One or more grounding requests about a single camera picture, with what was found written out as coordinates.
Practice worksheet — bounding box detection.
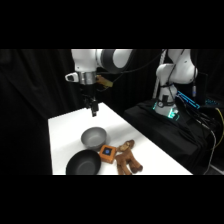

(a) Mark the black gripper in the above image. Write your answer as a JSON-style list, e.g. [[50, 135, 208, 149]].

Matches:
[[80, 84, 100, 118]]

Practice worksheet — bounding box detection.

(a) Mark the brown plush deer toy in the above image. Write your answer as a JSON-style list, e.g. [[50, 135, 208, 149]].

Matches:
[[114, 139, 144, 176]]

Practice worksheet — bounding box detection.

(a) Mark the grey bowl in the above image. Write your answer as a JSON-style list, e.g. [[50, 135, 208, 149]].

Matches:
[[80, 126, 108, 150]]

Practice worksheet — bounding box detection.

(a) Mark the black bowl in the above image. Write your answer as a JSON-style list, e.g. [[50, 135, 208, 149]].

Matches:
[[65, 149, 102, 176]]

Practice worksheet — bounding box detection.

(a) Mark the orange block with blue square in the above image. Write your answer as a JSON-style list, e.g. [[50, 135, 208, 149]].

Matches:
[[99, 144, 118, 164]]

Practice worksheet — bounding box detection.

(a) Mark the black curtain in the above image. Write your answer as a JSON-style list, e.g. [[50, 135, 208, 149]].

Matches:
[[0, 49, 224, 176]]

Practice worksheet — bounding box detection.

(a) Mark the black cloth covered stand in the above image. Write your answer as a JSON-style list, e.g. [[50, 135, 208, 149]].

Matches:
[[123, 98, 224, 176]]

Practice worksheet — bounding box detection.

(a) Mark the blue lit electronics box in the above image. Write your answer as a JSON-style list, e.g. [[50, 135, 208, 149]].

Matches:
[[175, 90, 202, 111]]

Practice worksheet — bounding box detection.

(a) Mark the tan wrist camera box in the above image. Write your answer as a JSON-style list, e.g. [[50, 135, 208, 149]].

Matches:
[[96, 75, 113, 91]]

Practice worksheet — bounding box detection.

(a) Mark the white cable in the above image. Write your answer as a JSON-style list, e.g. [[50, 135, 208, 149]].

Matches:
[[207, 129, 218, 169]]

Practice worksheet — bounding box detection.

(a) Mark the yellow cable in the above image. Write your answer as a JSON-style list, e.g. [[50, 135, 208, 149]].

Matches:
[[214, 107, 224, 135]]

